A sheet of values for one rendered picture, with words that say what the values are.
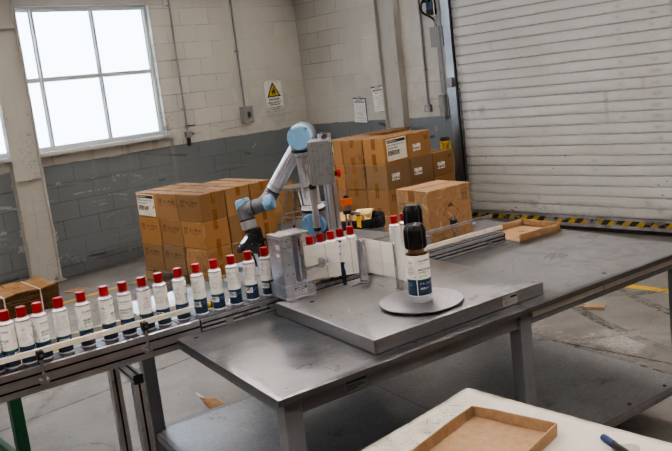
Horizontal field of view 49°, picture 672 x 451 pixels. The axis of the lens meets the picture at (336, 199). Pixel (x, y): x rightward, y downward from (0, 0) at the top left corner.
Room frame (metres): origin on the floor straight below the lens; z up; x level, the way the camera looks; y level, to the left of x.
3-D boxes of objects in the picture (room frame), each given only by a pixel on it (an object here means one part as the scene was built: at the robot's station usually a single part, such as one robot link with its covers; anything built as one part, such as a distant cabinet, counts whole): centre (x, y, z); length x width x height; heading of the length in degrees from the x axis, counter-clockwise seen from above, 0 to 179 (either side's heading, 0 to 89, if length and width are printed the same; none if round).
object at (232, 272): (2.89, 0.45, 0.98); 0.05 x 0.05 x 0.20
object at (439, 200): (3.86, -0.51, 0.99); 0.30 x 0.24 x 0.27; 124
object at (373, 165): (7.67, -0.60, 0.57); 1.20 x 0.85 x 1.14; 134
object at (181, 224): (7.05, 1.27, 0.45); 1.20 x 0.84 x 0.89; 44
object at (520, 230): (3.76, -0.94, 0.85); 0.30 x 0.26 x 0.04; 122
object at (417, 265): (2.63, -0.27, 1.04); 0.09 x 0.09 x 0.29
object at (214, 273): (2.85, 0.51, 0.98); 0.05 x 0.05 x 0.20
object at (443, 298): (2.63, -0.27, 0.89); 0.31 x 0.31 x 0.01
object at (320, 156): (3.24, 0.04, 1.38); 0.17 x 0.10 x 0.19; 177
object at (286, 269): (2.92, 0.21, 1.01); 0.14 x 0.13 x 0.26; 122
